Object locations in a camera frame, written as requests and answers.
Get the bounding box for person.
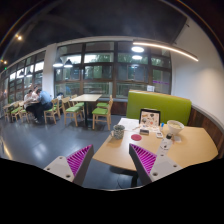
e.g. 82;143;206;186
23;89;38;114
33;88;54;124

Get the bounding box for white pendant lamp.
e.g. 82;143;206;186
63;58;74;69
52;58;64;68

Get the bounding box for flat round red coaster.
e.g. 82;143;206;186
130;133;143;142

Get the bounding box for wooden dining table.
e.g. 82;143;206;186
69;93;103;126

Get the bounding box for clear plastic bottle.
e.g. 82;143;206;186
157;132;175;158

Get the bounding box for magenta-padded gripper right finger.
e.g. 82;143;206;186
128;143;184;185

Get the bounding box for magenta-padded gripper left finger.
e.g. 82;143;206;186
43;143;95;187

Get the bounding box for wooden chairs with green cushions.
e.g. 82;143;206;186
3;94;114;131

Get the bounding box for black tablet covered with stickers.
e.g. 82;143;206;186
138;108;162;128

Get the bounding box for long curved light strip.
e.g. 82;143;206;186
132;40;200;63

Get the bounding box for white bowl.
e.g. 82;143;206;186
166;119;185;136

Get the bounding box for speckled grey ceramic mug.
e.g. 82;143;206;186
110;124;126;140

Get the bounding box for white paper sheets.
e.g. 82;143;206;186
118;117;141;132

